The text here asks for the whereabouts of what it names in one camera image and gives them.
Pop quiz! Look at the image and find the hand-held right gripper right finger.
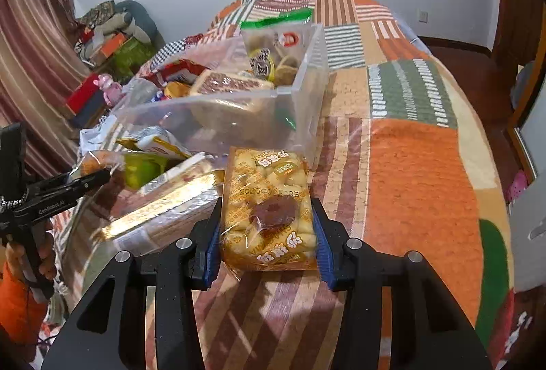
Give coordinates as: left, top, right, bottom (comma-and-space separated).
311, 197, 493, 370

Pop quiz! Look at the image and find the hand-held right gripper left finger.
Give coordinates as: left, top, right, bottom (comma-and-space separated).
40, 197, 223, 370

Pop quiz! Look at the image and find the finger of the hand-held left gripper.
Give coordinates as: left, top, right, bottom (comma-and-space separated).
28, 169, 112, 205

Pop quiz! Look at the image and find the orange snack packet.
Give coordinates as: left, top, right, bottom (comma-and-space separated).
79, 150, 124, 179

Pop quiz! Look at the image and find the yellow corn puff packet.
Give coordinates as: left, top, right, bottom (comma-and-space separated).
219, 147, 320, 272

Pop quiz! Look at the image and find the clear plastic storage bin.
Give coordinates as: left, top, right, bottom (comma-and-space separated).
112, 24, 330, 179

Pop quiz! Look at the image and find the red blue snack packet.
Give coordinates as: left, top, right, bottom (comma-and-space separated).
141, 58, 201, 86

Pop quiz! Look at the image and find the brown label bread packet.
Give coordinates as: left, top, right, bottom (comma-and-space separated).
190, 69, 276, 115

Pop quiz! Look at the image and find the clear packet with green top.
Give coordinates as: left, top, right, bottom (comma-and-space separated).
241, 8, 314, 87

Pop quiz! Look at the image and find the person's left hand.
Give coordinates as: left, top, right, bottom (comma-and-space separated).
3, 224, 59, 283

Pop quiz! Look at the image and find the white plastic bag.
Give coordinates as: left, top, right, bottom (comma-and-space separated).
80, 114, 124, 153

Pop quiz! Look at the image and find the green jelly packet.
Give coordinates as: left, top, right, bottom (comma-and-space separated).
121, 152, 171, 189

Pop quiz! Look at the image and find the gold wrapped biscuit packet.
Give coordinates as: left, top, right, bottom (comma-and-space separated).
100, 170, 227, 257

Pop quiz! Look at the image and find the yellow white snack packet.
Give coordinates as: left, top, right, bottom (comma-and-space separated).
117, 127, 192, 159

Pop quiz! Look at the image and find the red box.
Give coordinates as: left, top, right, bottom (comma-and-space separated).
66, 73, 107, 115

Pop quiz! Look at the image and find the pink plush toy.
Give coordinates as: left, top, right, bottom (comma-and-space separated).
99, 73, 127, 105

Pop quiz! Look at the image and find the striped patchwork blanket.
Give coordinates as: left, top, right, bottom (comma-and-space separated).
55, 0, 515, 370

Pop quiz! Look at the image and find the green cardboard box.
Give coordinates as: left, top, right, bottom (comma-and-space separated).
113, 41, 156, 81

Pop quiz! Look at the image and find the striped brown curtain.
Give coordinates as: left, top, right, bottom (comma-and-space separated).
0, 0, 92, 179

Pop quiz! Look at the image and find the orange cardboard box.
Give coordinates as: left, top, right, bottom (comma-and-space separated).
89, 33, 137, 64

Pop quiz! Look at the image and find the patterned fabric bag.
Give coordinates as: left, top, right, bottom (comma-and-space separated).
77, 1, 116, 29

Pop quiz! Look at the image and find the checkered patchwork quilt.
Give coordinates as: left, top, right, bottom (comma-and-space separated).
151, 33, 214, 60

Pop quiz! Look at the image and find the pink slipper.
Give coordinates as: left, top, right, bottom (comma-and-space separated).
507, 170, 530, 204

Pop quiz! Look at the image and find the white cabinet with stickers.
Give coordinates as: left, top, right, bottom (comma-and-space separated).
509, 97, 546, 294

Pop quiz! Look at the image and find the wooden door frame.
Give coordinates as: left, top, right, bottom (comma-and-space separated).
490, 0, 546, 183

